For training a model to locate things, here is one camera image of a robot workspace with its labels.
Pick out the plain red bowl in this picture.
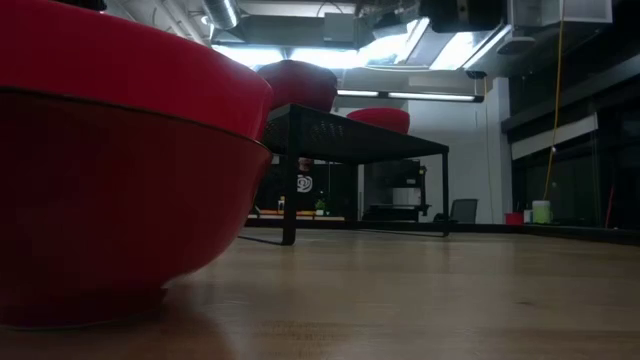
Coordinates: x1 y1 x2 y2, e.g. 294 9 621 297
346 107 412 124
0 0 275 143

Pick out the red bowl floral interior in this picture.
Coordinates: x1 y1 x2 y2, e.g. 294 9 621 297
263 87 337 114
0 87 275 331
257 59 339 94

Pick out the person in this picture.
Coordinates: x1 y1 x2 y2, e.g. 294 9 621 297
294 157 317 201

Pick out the black perforated metal shelf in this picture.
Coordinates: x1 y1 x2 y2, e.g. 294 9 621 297
258 103 450 247

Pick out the black machine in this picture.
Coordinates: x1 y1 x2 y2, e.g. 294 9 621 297
362 159 432 223

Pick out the long ceiling light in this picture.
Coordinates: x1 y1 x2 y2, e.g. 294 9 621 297
335 88 485 104

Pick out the grey office chair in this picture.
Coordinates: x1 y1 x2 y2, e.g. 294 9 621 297
432 198 479 224

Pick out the green white container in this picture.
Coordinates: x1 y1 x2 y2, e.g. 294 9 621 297
531 199 552 225

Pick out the silver round air duct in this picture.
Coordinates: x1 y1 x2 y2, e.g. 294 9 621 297
201 0 242 31

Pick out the yellow cable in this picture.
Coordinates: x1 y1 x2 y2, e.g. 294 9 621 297
542 0 566 201

